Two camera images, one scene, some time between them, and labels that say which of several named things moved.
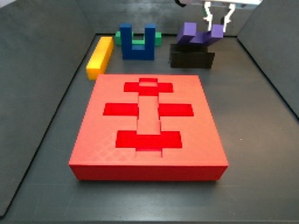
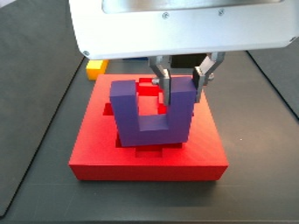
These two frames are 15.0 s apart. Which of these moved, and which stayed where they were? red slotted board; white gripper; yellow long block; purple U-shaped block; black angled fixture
Moved: white gripper; purple U-shaped block
Stayed: red slotted board; yellow long block; black angled fixture
